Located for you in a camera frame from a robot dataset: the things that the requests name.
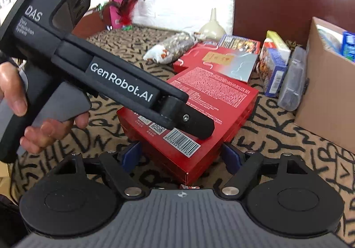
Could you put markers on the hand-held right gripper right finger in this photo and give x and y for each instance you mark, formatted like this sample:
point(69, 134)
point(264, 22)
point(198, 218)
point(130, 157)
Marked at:
point(231, 158)

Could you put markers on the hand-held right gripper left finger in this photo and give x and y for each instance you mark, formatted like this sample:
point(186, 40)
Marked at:
point(131, 153)

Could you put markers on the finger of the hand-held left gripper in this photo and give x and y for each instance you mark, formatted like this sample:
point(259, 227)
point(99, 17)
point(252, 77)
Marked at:
point(199, 126)

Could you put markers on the large red box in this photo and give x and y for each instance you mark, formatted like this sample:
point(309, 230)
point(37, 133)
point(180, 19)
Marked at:
point(216, 98)

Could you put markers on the tan cardboard box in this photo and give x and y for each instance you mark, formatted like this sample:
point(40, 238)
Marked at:
point(321, 98)

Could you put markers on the person's left hand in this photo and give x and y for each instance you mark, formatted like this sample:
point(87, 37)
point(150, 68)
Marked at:
point(11, 84)

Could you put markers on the brown paper bag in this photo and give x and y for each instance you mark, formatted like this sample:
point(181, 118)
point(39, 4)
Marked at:
point(88, 25)

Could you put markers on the bag of dried snacks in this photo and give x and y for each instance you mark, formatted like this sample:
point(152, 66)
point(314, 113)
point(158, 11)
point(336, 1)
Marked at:
point(174, 45)

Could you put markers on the flat red gift box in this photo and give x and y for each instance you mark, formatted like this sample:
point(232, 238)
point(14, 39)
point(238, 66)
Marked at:
point(194, 59)

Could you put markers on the pink bottle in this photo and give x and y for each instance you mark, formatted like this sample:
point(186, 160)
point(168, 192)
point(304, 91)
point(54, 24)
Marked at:
point(114, 12)

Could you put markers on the red feather shuttlecock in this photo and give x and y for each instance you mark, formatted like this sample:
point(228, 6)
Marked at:
point(129, 4)

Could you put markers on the blue printed card box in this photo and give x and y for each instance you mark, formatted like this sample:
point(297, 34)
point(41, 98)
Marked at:
point(274, 79)

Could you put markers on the colourful printed flat box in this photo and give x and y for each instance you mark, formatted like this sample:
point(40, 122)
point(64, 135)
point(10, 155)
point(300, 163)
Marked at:
point(241, 43)

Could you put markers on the clear plastic case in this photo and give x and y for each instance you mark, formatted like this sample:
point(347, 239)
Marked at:
point(292, 84)

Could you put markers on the beige plastic funnel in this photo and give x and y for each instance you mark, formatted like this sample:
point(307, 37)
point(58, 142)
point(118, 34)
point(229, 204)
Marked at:
point(212, 30)

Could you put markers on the red and white box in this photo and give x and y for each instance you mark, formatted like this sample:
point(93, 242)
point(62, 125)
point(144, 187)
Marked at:
point(267, 47)

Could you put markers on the yellow-green box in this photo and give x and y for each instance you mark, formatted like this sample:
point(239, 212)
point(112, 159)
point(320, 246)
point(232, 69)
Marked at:
point(277, 40)

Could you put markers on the pale plastic pouch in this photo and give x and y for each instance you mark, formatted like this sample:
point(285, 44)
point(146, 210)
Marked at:
point(330, 38)

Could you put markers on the blue gum canister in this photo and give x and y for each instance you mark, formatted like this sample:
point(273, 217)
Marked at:
point(349, 45)

